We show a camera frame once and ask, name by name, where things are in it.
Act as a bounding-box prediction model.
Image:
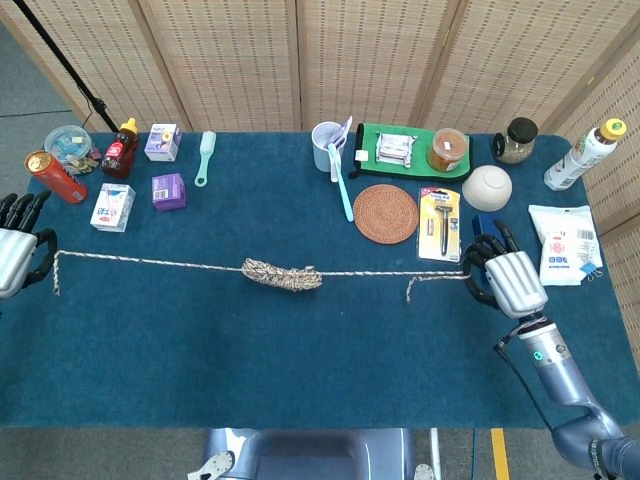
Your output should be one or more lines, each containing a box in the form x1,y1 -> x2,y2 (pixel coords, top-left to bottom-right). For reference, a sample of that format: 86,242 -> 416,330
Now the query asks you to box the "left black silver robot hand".
0,189 -> 59,301

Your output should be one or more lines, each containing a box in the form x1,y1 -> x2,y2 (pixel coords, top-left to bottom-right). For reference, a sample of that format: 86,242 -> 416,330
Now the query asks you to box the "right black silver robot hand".
462,218 -> 550,320

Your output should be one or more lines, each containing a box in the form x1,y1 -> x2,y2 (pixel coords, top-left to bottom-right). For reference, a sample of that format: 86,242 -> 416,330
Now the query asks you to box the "braided multicolour rope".
52,248 -> 474,304

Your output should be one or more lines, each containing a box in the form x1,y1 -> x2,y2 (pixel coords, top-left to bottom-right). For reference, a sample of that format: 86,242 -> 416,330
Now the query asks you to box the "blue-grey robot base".
187,427 -> 436,480

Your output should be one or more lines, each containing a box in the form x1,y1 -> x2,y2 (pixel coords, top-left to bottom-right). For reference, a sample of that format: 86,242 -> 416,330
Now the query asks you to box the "white wipes packet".
528,204 -> 604,288

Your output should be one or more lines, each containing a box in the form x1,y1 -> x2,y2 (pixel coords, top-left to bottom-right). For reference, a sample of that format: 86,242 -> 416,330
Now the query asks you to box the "dark blue box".
471,213 -> 506,287

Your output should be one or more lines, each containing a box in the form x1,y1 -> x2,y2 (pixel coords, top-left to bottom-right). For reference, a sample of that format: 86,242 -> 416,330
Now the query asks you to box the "red drink can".
24,150 -> 89,205

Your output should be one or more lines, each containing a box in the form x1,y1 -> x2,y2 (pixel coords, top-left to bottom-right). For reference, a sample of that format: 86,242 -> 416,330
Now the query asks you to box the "razor in yellow pack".
417,186 -> 463,266

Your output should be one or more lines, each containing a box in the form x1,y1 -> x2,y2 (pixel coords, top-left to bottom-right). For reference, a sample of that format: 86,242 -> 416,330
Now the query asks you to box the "beige bowl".
461,164 -> 514,213

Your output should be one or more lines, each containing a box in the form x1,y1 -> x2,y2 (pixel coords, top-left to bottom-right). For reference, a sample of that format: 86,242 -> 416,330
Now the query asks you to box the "white red milk carton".
89,182 -> 137,234

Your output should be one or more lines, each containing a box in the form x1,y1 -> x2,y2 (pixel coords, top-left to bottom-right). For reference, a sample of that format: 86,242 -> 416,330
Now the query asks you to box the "clear plastic candy jar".
43,124 -> 103,176

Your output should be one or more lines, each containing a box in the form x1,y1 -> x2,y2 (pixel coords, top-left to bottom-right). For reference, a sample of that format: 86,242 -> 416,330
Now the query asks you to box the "white bottle yellow cap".
543,117 -> 629,193

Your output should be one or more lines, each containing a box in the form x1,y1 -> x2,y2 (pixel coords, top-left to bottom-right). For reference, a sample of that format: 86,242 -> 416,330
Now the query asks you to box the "glass jar black lid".
492,116 -> 539,165

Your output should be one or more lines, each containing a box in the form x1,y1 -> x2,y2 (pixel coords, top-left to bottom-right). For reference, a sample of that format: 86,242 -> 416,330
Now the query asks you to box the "brown syrup bottle yellow cap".
101,117 -> 139,180

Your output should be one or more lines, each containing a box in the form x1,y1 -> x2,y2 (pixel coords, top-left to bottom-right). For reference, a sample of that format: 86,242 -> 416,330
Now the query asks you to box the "round woven coaster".
352,183 -> 420,246

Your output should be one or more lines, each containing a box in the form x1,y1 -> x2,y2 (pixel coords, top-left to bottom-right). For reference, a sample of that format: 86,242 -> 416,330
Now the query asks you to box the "orange plastic jar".
426,127 -> 470,174

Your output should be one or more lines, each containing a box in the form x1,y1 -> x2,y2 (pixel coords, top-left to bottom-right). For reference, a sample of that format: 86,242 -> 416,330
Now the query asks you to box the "purple cardboard box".
151,172 -> 188,213

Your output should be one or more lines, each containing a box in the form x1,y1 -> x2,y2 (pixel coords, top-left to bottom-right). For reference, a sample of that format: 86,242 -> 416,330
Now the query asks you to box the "yellow floor tape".
489,427 -> 511,480

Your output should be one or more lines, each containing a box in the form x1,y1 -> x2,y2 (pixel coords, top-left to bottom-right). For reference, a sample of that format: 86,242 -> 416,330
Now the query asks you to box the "silver snack packet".
374,131 -> 418,169

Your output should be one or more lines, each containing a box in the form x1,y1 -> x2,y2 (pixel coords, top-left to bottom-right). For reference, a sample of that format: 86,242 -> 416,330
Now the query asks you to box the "green mat black trim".
348,122 -> 474,184

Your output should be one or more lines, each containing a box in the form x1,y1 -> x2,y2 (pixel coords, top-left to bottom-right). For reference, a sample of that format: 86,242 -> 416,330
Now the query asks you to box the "purple white drink carton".
144,123 -> 183,163

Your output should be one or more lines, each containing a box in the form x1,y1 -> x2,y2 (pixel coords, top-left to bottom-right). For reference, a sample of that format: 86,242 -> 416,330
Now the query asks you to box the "light blue toothbrush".
327,142 -> 355,223

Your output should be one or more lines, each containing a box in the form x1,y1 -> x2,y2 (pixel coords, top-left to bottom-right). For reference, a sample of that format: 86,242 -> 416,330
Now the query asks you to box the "blue felt table cloth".
0,130 -> 632,431

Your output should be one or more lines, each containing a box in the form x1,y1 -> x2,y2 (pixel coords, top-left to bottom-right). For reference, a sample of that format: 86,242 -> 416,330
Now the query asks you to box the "black tripod stand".
12,0 -> 121,134

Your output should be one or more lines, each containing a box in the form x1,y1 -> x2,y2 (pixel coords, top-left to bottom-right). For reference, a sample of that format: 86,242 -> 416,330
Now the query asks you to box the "mint green scrub brush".
193,130 -> 218,189

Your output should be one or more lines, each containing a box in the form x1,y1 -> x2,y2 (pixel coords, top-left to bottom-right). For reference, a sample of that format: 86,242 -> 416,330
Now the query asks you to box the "purple white toothpaste tube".
328,115 -> 354,184

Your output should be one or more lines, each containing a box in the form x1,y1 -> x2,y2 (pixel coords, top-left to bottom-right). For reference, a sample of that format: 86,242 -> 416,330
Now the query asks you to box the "light blue cup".
311,121 -> 346,173

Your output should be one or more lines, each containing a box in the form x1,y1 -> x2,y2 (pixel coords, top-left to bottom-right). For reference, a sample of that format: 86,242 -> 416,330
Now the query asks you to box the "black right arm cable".
493,327 -> 557,432

